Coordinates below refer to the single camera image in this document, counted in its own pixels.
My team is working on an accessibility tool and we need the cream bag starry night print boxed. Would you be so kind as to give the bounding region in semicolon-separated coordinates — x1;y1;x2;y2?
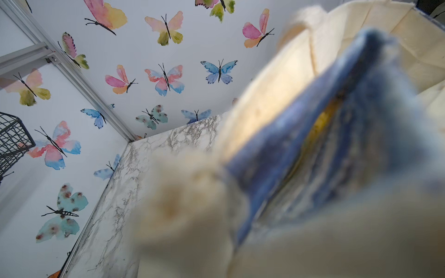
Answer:
133;1;445;278

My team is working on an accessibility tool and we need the black wire wall basket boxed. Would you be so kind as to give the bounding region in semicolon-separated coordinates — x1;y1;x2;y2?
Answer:
1;112;36;181

